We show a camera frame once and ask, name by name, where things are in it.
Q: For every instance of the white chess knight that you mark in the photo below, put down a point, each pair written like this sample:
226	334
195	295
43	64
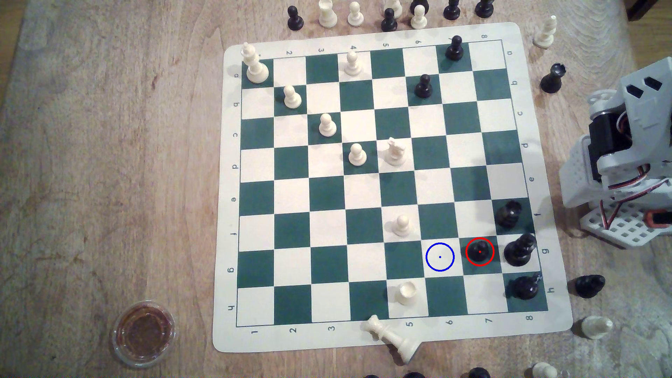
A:
395	153

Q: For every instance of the white chess rook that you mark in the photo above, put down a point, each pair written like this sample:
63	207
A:
407	294
327	14

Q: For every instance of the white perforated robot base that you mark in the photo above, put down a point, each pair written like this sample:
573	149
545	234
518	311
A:
627	225

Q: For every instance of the clear plastic sauce cup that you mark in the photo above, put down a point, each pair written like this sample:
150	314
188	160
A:
143	333

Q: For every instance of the black chess rook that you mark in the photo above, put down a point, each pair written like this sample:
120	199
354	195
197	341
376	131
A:
508	214

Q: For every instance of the white chess bishop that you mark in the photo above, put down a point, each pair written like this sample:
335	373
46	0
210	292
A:
545	34

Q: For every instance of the green white chess mat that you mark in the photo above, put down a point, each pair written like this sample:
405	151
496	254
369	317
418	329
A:
315	210

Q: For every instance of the white chess pawn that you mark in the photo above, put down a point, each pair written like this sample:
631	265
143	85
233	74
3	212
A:
355	15
357	156
402	225
418	19
292	98
353	65
327	126

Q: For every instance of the black chess pawn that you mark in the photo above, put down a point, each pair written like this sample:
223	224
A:
423	87
480	251
389	21
454	49
295	19
452	10

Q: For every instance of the black chess queen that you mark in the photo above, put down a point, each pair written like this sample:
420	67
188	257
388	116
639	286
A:
519	250

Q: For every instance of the dark brown object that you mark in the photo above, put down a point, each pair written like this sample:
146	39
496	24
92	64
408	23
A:
641	8

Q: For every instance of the orange clamp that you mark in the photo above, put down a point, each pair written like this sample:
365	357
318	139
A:
659	218

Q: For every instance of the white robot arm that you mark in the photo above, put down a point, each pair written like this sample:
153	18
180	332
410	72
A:
645	120

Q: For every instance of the white chess piece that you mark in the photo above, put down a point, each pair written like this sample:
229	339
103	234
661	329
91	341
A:
544	371
394	6
596	327

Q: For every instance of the black chess king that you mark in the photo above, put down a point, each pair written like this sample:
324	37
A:
525	287

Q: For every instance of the white chess king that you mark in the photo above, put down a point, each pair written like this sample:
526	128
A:
391	338

